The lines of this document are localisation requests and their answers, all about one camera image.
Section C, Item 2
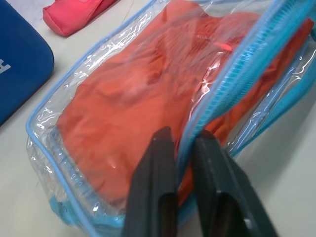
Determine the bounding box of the dark blue pouch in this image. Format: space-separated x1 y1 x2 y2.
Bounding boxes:
0 0 56 127

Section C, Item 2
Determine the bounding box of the orange cloth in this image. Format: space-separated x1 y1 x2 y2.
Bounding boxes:
57 1 315 207

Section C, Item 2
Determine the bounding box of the pink fabric pouch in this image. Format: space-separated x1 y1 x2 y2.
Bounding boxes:
42 0 107 38

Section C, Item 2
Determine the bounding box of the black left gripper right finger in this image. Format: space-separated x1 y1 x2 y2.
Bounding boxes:
191 130 281 237

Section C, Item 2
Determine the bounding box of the clear plastic pouch blue trim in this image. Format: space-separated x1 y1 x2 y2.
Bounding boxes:
25 0 316 237

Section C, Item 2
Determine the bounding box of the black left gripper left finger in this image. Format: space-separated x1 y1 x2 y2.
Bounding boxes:
122 126 179 237

